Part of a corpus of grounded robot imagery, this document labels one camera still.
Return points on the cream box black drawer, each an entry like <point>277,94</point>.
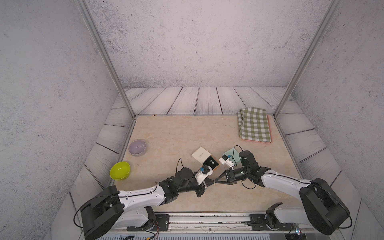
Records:
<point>207,162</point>

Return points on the left aluminium frame post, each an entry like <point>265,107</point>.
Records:
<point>89,21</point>

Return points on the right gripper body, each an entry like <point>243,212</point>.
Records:
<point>237,175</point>

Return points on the lime green bowl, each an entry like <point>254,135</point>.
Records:
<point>120,171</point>

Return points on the pink board under cloth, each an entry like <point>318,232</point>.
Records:
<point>258,131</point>

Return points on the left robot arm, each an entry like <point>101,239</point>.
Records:
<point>113,209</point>

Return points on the green checkered cloth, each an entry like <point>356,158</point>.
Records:
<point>250,114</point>

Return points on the aluminium frame post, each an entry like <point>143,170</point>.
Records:
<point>89,21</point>
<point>320,32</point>

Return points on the right aluminium frame post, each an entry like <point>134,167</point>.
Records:
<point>320,32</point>

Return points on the cream jewelry box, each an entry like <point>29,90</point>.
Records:
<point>201,155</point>

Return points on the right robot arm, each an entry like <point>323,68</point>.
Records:
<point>320,206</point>

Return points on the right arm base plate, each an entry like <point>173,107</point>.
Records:
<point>265,222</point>

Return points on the purple bowl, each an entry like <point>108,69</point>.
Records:
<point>137,148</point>

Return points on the mint green jewelry box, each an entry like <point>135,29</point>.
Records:
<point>233,155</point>

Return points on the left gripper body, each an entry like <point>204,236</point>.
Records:
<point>200,189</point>

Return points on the front aluminium rail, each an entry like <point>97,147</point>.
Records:
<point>218,226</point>

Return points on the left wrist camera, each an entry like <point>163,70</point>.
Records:
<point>203,173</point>

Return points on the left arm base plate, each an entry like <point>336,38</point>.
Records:
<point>157,222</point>

